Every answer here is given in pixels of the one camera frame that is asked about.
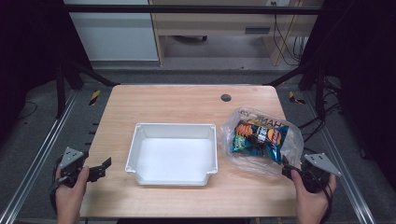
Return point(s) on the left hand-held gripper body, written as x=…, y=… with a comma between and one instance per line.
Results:
x=71, y=157

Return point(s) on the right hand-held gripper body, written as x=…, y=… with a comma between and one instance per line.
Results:
x=317, y=174

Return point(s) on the clear plastic bag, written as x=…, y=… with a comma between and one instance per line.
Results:
x=289, y=146

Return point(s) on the blue chip packet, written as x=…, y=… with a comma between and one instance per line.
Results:
x=258, y=140

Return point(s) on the person's right hand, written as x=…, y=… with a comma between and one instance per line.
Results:
x=311, y=202

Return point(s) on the person's left hand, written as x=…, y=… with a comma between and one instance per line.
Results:
x=71, y=199

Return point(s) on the yellow black tape marker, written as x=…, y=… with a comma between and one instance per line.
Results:
x=95, y=97
x=294, y=98

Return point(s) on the white plastic bin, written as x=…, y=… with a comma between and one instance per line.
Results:
x=174, y=158

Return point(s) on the black table grommet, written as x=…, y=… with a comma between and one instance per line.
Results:
x=226, y=97

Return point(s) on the black curtain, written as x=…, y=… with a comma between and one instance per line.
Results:
x=364, y=62
x=28, y=46

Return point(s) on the white cabinet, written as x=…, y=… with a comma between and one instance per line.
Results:
x=115, y=34

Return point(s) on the aluminium floor rail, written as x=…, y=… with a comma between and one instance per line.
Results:
x=342, y=168
x=37, y=161

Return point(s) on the black frame strut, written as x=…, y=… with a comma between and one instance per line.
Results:
x=93, y=74
x=292, y=74

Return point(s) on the black horizontal frame bar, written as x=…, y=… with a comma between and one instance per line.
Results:
x=186, y=9

